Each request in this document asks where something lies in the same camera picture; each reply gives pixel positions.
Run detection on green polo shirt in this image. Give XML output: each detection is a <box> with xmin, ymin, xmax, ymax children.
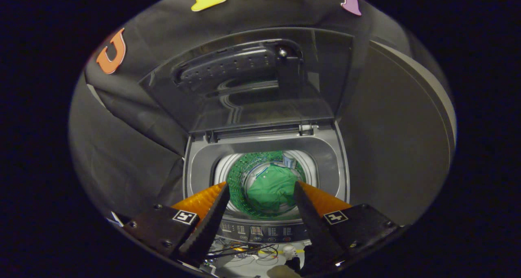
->
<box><xmin>246</xmin><ymin>164</ymin><xmax>300</xmax><ymax>213</ymax></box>

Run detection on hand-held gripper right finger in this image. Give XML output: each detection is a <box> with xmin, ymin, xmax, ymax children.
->
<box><xmin>293</xmin><ymin>181</ymin><xmax>401</xmax><ymax>270</ymax></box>

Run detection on dark washing machine lid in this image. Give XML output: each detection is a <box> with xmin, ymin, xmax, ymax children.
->
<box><xmin>140</xmin><ymin>27</ymin><xmax>355</xmax><ymax>134</ymax></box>

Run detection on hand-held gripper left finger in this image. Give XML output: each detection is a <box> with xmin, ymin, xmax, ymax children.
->
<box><xmin>122</xmin><ymin>182</ymin><xmax>230</xmax><ymax>266</ymax></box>

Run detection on person's brown shoe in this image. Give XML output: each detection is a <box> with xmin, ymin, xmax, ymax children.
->
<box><xmin>267</xmin><ymin>265</ymin><xmax>302</xmax><ymax>278</ymax></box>

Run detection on black floor cables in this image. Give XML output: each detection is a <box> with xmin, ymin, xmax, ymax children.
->
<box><xmin>206</xmin><ymin>237</ymin><xmax>285</xmax><ymax>267</ymax></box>

